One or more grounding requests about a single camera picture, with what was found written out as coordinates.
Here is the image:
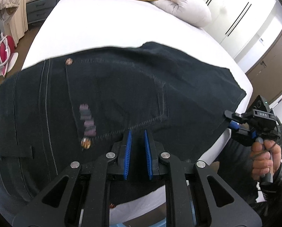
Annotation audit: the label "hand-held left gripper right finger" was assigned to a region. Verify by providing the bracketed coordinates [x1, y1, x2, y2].
[144, 130, 262, 227]

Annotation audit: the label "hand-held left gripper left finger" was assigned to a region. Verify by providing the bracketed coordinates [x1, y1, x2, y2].
[12, 130, 132, 227]

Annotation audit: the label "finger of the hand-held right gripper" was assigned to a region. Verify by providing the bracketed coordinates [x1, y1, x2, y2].
[229, 120, 256, 146]
[224, 110, 250, 124]

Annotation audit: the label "black pants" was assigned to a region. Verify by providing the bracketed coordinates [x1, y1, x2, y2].
[0, 41, 247, 220]

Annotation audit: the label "person's right hand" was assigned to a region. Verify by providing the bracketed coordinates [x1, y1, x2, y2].
[250, 139, 282, 178]

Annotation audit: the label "brown door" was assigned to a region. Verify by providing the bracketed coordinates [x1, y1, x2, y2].
[246, 27, 282, 103]

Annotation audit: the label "white wardrobe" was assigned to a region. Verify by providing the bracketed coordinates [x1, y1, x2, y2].
[198, 0, 282, 60]

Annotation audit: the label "folded beige duvet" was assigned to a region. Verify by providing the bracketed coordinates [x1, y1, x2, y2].
[147, 0, 212, 27]

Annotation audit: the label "bed with white sheet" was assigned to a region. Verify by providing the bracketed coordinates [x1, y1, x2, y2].
[20, 0, 254, 225]

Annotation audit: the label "grey nightstand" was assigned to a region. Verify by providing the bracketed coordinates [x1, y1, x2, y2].
[26, 0, 61, 25]

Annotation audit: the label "beige curtain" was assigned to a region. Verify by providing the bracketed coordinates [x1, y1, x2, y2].
[7, 0, 29, 43]

